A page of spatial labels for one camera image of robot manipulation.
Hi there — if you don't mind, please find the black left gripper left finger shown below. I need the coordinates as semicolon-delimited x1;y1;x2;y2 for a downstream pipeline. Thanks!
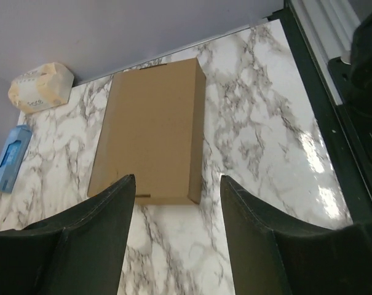
0;175;136;294

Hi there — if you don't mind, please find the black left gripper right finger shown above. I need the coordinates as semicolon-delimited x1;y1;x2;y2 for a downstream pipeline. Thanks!
220;175;372;294

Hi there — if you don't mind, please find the brown cardboard express box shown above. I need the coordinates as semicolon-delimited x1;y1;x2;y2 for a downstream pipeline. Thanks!
87;58;206;205

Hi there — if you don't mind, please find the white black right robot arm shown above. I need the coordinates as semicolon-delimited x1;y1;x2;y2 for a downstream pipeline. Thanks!
350;13;372;89

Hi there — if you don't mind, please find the blue flat package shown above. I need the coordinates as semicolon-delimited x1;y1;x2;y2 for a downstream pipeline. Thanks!
0;125;33;194

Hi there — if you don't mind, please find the aluminium frame rail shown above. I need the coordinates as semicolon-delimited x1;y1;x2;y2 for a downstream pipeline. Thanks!
290;0;360;105

